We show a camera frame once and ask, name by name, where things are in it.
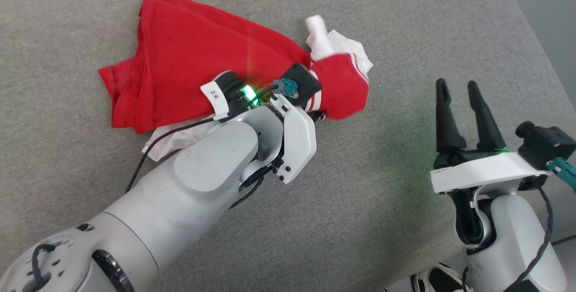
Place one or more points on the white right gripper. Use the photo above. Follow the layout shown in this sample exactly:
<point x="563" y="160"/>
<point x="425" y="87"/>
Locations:
<point x="486" y="175"/>

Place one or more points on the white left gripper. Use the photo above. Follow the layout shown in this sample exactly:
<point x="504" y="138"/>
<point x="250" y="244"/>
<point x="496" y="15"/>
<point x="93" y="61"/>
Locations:
<point x="299" y="143"/>

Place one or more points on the red white basketball jersey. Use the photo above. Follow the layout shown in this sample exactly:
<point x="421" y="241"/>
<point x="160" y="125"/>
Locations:
<point x="189" y="49"/>

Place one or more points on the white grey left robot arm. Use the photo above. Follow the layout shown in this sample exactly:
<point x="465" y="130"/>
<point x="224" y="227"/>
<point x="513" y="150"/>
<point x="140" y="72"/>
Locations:
<point x="180" y="193"/>

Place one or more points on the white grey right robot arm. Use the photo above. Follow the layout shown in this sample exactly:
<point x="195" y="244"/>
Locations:
<point x="517" y="238"/>

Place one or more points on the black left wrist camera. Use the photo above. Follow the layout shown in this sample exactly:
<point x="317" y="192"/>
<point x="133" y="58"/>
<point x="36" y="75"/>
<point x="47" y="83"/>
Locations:
<point x="303" y="80"/>

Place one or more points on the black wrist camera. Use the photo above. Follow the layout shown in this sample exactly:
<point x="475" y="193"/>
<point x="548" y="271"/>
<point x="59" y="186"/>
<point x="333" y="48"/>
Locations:
<point x="546" y="143"/>
<point x="303" y="80"/>

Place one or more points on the teal left camera connector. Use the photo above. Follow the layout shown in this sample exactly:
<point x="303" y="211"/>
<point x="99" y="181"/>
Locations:
<point x="286" y="87"/>

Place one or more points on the teal camera connector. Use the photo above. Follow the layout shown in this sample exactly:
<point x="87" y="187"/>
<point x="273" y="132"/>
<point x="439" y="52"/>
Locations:
<point x="286" y="87"/>
<point x="564" y="172"/>

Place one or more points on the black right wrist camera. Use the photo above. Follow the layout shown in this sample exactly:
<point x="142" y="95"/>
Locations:
<point x="546" y="143"/>

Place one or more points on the teal right camera connector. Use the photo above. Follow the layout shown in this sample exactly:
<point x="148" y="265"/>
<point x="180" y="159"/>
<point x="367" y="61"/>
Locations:
<point x="564" y="172"/>

